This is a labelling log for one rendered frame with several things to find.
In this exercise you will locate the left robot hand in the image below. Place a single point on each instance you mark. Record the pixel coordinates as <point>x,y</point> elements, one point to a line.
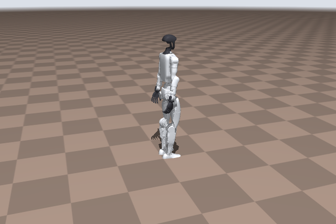
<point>155,95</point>

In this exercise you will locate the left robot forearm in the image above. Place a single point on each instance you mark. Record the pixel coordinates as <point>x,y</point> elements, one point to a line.
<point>159,82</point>

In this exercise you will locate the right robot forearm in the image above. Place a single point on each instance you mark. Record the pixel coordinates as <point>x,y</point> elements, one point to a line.
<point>173,87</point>

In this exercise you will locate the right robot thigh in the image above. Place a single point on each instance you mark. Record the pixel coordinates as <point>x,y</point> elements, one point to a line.
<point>175,113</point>

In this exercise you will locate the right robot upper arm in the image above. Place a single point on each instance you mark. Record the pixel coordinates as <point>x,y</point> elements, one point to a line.
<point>174,63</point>

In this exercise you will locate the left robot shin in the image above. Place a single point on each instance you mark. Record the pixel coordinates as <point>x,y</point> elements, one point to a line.
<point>163,136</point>

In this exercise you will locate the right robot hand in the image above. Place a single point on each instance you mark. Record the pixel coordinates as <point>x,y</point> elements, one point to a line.
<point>169,106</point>

